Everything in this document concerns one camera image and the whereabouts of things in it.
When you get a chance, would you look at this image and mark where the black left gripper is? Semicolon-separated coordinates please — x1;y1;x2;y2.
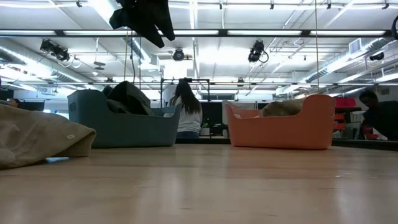
108;0;176;49

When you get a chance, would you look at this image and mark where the beige bucket hat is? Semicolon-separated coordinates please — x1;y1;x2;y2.
0;102;97;170
259;98;305;118

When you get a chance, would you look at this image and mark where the black ceiling spotlight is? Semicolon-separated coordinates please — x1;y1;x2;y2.
172;47;187;62

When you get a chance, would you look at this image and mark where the person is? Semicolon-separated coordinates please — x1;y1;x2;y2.
163;78;204;139
7;97;24;110
358;90;398;142

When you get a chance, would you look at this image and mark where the blue plastic bin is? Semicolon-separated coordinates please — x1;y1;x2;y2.
67;89;182;149

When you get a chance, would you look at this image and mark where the small potted plant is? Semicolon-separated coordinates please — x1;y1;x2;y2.
200;119;211;137

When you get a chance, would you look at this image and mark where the black ceiling device cluster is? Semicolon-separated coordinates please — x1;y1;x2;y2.
39;38;71;62

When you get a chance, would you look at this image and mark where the orange plastic bin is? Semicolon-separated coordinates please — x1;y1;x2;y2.
225;94;337;151

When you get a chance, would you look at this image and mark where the red storage bin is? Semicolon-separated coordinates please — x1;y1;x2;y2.
333;96;357;109

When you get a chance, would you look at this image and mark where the black overhead frame bar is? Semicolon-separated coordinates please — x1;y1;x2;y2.
0;29;393;38

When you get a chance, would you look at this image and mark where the black ceiling camera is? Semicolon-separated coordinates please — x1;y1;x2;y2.
247;39;270;64

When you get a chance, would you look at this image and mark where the black right gripper cable loop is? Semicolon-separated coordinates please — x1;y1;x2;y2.
391;14;398;41

